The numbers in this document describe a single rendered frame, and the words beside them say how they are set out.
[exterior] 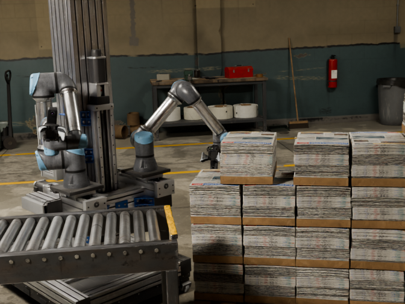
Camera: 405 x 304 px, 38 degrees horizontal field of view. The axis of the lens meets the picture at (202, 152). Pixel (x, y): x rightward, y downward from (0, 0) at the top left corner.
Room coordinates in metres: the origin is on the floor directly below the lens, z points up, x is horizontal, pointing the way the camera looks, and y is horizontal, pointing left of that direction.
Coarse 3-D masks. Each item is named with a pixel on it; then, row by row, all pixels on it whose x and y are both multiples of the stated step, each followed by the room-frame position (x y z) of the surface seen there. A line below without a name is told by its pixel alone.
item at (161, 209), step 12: (12, 216) 2.73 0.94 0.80; (24, 216) 2.72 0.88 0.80; (36, 216) 2.72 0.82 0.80; (48, 216) 2.71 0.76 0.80; (60, 216) 2.72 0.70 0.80; (132, 216) 2.76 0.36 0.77; (144, 216) 2.77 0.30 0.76; (48, 228) 2.71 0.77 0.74; (132, 228) 2.76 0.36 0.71; (168, 228) 2.78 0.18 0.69; (0, 240) 2.68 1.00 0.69
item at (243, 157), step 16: (224, 144) 3.06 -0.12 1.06; (240, 144) 3.05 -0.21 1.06; (256, 144) 3.03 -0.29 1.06; (272, 144) 3.02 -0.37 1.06; (224, 160) 3.07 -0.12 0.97; (240, 160) 3.05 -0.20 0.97; (256, 160) 3.04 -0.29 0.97; (272, 160) 3.04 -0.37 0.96; (240, 176) 3.05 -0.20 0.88; (256, 176) 3.04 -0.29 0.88; (272, 176) 3.05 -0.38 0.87
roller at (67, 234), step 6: (72, 216) 2.70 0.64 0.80; (66, 222) 2.62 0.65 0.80; (72, 222) 2.62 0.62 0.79; (66, 228) 2.52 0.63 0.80; (72, 228) 2.55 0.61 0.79; (66, 234) 2.44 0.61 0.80; (72, 234) 2.50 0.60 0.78; (60, 240) 2.38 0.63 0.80; (66, 240) 2.37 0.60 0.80; (60, 246) 2.30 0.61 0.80; (66, 246) 2.31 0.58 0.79
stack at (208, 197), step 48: (192, 192) 3.10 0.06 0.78; (240, 192) 3.08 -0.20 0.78; (288, 192) 3.00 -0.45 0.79; (336, 192) 2.95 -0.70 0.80; (384, 192) 2.91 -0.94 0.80; (192, 240) 3.09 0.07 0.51; (240, 240) 3.05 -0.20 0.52; (288, 240) 2.99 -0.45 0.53; (336, 240) 2.94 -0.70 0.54; (384, 240) 2.91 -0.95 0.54; (240, 288) 3.05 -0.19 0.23; (288, 288) 3.00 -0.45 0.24; (336, 288) 2.95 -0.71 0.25; (384, 288) 2.90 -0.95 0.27
